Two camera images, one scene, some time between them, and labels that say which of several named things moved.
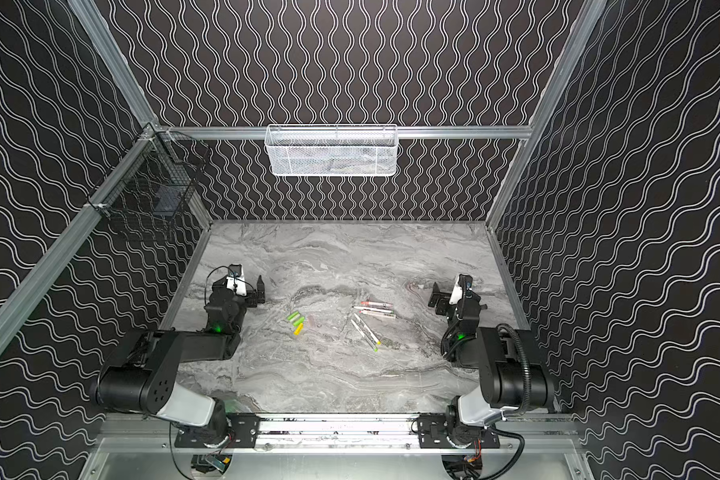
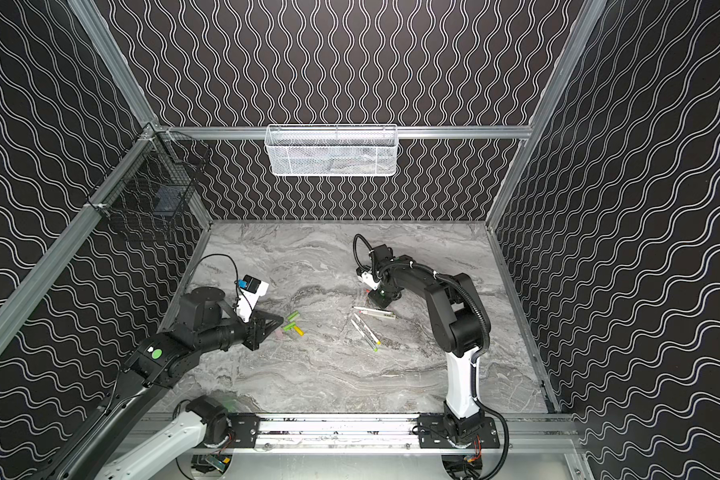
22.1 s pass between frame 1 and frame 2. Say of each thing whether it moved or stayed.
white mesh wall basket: stayed
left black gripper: moved
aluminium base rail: stayed
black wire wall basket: stayed
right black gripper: moved
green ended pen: stayed
